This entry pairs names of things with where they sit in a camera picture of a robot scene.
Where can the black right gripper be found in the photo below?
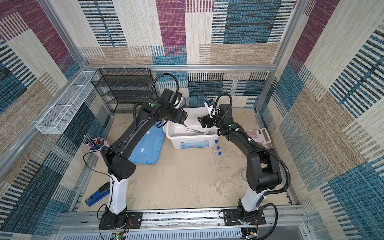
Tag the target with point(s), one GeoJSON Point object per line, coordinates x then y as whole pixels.
{"type": "Point", "coordinates": [203, 121]}

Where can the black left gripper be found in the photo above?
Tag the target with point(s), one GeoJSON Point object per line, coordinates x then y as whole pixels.
{"type": "Point", "coordinates": [180, 117]}

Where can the blue-capped test tube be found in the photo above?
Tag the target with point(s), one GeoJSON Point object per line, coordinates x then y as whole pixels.
{"type": "Point", "coordinates": [217, 162]}
{"type": "Point", "coordinates": [215, 144]}
{"type": "Point", "coordinates": [217, 152]}

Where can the metal tweezers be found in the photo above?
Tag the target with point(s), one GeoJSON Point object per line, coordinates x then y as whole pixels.
{"type": "Point", "coordinates": [196, 131]}

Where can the clear test tube rack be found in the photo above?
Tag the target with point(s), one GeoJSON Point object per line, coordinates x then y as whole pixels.
{"type": "Point", "coordinates": [223, 164]}

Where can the blue plastic box lid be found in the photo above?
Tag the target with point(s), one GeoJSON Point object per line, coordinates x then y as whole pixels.
{"type": "Point", "coordinates": [148, 150]}

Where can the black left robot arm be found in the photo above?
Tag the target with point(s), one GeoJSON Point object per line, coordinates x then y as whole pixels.
{"type": "Point", "coordinates": [116, 157]}

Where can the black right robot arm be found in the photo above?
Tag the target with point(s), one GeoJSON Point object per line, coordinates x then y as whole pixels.
{"type": "Point", "coordinates": [267, 174]}

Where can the white plastic storage box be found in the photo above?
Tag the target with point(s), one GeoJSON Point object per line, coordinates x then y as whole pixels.
{"type": "Point", "coordinates": [181, 139]}

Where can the pink calculator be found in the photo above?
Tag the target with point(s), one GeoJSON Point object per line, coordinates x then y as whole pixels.
{"type": "Point", "coordinates": [260, 136]}

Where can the white tape roll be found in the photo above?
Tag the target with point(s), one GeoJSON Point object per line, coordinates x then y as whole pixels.
{"type": "Point", "coordinates": [243, 176]}

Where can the pink pen cup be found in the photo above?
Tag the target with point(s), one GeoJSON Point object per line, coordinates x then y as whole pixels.
{"type": "Point", "coordinates": [95, 145]}

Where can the blue black device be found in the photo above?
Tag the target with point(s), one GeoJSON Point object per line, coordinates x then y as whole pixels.
{"type": "Point", "coordinates": [103, 191]}

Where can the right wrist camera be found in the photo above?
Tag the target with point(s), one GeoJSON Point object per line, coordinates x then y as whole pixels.
{"type": "Point", "coordinates": [209, 104]}

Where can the black wire shelf rack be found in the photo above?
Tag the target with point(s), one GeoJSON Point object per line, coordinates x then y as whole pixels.
{"type": "Point", "coordinates": [121, 89]}

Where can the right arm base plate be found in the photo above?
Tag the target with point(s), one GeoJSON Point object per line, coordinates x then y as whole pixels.
{"type": "Point", "coordinates": [235, 217]}

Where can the white mesh wall basket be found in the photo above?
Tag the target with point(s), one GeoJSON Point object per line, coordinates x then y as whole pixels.
{"type": "Point", "coordinates": [62, 112]}

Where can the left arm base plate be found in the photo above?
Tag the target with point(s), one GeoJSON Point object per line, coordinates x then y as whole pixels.
{"type": "Point", "coordinates": [122, 221]}

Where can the aluminium front rail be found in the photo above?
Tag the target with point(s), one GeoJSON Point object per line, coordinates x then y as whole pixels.
{"type": "Point", "coordinates": [188, 224]}

